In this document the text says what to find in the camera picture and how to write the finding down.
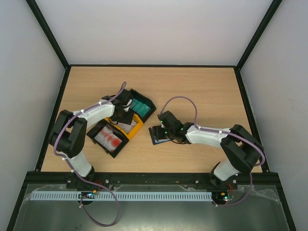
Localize blue leather card holder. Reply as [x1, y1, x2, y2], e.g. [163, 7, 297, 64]
[149, 126, 170, 145]

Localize black bin with teal cards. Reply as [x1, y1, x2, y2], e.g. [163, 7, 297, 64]
[124, 89, 156, 123]

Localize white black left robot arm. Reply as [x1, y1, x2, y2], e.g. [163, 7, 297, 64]
[50, 89, 133, 185]

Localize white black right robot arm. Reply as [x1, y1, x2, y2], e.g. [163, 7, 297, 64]
[150, 111, 265, 189]

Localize white red card stack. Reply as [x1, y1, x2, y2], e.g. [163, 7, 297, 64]
[117, 120, 137, 134]

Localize teal card stack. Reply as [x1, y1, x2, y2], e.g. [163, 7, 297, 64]
[130, 99, 151, 118]

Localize black bin with red cards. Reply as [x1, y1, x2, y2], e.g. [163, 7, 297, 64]
[87, 119, 129, 158]

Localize red patterned card stack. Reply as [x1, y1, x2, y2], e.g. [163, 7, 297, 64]
[94, 127, 122, 153]

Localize yellow plastic bin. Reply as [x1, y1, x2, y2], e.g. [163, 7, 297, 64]
[105, 113, 144, 140]

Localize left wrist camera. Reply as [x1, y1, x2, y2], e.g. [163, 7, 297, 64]
[123, 98, 133, 112]

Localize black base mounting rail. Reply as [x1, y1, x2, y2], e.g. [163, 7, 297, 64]
[66, 172, 239, 191]

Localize light blue slotted cable duct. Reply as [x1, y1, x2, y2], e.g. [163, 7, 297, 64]
[30, 191, 212, 202]

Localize black aluminium frame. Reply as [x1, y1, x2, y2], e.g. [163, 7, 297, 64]
[4, 0, 296, 231]

